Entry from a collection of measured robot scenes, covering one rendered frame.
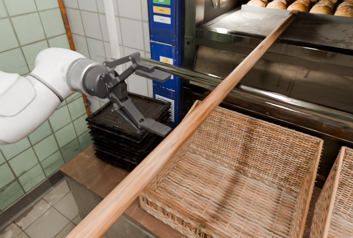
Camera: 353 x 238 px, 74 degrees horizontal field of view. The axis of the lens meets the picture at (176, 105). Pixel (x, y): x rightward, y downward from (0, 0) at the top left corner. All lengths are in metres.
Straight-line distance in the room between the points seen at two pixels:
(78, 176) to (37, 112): 0.64
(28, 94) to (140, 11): 0.73
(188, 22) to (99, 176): 0.81
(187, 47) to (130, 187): 0.85
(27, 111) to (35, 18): 1.01
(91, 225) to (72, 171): 0.96
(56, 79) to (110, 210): 0.41
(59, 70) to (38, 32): 0.96
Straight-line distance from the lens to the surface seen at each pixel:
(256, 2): 1.42
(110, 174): 1.19
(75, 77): 0.61
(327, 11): 1.37
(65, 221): 1.83
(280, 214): 1.10
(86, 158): 1.29
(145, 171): 0.34
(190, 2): 1.04
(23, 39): 1.56
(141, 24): 1.22
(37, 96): 0.63
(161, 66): 0.71
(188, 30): 1.07
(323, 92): 1.00
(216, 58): 1.06
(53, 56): 0.68
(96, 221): 0.31
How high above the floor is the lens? 1.46
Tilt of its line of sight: 34 degrees down
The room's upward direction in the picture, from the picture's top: straight up
